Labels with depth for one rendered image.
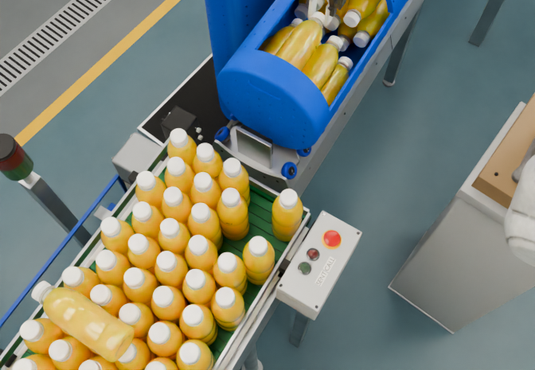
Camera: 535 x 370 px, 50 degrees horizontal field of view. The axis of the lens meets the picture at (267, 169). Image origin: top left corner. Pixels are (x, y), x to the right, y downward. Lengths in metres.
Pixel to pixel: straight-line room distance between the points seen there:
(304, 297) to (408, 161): 1.49
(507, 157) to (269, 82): 0.60
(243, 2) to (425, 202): 1.22
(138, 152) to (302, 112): 0.54
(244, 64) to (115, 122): 1.49
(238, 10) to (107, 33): 1.29
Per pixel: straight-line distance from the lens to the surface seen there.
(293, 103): 1.27
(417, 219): 2.50
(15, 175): 1.31
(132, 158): 1.62
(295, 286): 1.21
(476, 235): 1.64
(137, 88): 2.79
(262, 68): 1.27
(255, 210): 1.47
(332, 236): 1.23
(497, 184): 1.43
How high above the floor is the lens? 2.27
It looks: 65 degrees down
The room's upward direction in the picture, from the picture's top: straight up
